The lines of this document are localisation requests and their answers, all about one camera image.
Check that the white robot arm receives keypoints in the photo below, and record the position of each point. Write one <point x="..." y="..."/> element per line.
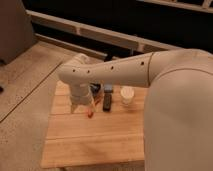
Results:
<point x="178" y="109"/>

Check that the blue-grey sponge block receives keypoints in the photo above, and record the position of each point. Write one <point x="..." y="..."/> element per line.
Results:
<point x="108" y="88"/>

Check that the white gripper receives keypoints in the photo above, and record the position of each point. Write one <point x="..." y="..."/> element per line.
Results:
<point x="80" y="95"/>

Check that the grey cabinet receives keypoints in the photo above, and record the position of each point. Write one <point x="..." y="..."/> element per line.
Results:
<point x="16" y="32"/>

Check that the black bowl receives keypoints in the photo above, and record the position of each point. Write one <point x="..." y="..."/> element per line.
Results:
<point x="95" y="89"/>

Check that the wooden cutting board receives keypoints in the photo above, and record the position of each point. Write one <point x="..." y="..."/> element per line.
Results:
<point x="75" y="139"/>

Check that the white window frame rail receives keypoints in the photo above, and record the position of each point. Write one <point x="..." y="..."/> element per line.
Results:
<point x="93" y="41"/>

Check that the white cup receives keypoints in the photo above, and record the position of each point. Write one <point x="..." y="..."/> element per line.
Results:
<point x="127" y="94"/>

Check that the black rectangular block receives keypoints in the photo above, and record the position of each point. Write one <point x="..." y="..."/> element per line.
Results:
<point x="107" y="102"/>

